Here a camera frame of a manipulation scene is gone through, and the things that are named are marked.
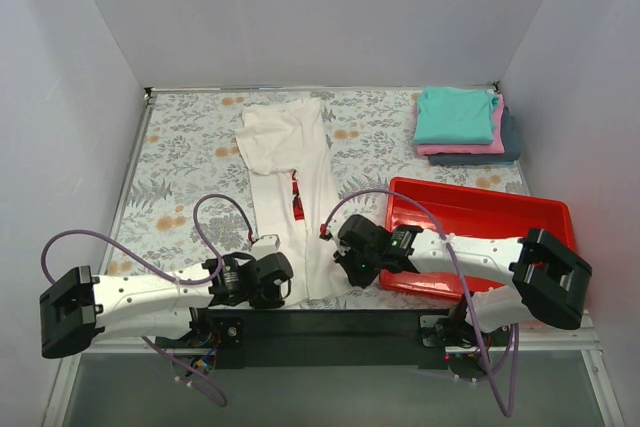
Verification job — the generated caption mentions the floral patterned table mat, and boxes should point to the floral patterned table mat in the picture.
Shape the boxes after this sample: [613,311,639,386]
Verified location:
[106,90,527,275]

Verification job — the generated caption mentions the white coca-cola t-shirt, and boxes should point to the white coca-cola t-shirt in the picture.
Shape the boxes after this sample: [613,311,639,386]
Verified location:
[236,98,350,305]

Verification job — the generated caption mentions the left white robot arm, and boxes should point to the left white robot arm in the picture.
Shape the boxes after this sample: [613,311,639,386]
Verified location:
[39,252,294,359]

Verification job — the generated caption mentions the red plastic tray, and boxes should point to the red plastic tray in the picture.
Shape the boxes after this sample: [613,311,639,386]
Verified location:
[379,177,576,301]

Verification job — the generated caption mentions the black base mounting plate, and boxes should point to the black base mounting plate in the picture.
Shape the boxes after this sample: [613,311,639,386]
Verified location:
[172,307,516,371]

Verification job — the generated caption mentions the folded teal t-shirt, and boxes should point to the folded teal t-shirt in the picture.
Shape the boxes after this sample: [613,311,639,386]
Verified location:
[413,87,501,145]

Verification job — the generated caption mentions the aluminium frame rail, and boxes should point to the aluminium frame rail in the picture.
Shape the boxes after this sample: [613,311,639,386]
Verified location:
[44,319,624,426]

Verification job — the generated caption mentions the folded dark blue t-shirt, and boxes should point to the folded dark blue t-shirt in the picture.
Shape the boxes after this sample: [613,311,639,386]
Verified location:
[428,107,522,166]

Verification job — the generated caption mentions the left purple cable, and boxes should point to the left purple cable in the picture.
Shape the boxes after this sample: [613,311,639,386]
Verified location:
[40,194,259,408]

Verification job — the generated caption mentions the folded pink t-shirt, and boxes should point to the folded pink t-shirt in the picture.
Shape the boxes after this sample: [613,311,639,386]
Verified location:
[416,94,505,156]

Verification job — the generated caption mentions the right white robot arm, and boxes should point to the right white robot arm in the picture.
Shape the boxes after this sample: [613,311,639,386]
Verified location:
[326,214,593,345]

